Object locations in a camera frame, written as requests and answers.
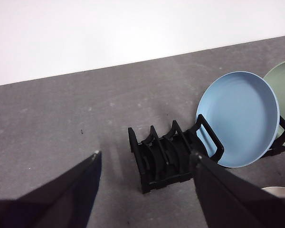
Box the blue plate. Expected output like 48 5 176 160
196 71 280 168

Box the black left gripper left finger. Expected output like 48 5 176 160
0 151 102 228

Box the black plate rack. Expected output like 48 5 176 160
127 114 285 194

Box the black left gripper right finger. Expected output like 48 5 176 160
189 153 285 228

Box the pale yellow plate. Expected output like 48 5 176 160
261 186 285 198

